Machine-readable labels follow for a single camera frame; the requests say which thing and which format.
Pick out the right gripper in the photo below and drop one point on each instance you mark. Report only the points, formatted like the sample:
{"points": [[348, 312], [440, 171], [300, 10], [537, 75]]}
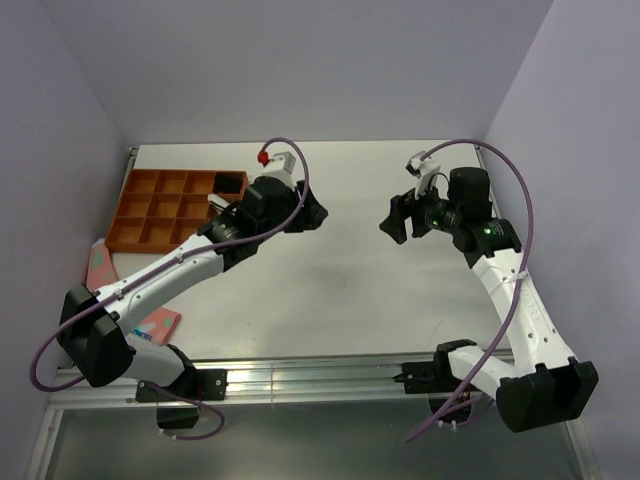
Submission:
{"points": [[401, 208]]}

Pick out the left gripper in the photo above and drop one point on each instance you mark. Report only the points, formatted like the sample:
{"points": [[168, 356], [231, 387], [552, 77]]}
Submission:
{"points": [[311, 218]]}

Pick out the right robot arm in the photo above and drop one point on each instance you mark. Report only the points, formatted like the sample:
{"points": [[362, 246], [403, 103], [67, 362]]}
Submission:
{"points": [[545, 383]]}

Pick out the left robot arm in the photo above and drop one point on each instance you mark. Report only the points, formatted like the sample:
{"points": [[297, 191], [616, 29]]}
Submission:
{"points": [[101, 341]]}

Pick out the orange compartment tray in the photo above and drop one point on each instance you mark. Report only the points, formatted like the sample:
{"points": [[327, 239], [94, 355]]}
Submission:
{"points": [[159, 209]]}

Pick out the pink patterned sock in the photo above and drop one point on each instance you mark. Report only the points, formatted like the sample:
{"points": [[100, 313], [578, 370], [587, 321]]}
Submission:
{"points": [[158, 326]]}

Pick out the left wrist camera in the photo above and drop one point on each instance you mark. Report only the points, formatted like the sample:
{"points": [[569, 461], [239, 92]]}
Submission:
{"points": [[279, 166]]}

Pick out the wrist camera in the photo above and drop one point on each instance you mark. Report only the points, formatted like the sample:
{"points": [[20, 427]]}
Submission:
{"points": [[279, 166], [423, 168]]}

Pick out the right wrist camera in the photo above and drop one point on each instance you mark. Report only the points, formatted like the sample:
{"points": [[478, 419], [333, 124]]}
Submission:
{"points": [[423, 168]]}

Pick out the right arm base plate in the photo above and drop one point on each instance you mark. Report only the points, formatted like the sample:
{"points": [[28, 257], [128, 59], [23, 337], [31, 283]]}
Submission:
{"points": [[434, 376]]}

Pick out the aluminium rail frame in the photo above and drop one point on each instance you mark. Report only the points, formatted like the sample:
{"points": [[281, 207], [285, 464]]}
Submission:
{"points": [[318, 379]]}

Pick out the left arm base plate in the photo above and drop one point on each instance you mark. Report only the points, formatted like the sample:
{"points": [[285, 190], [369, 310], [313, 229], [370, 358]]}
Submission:
{"points": [[202, 385]]}

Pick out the black cable clamp block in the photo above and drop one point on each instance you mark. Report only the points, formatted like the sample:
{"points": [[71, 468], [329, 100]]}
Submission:
{"points": [[177, 418]]}

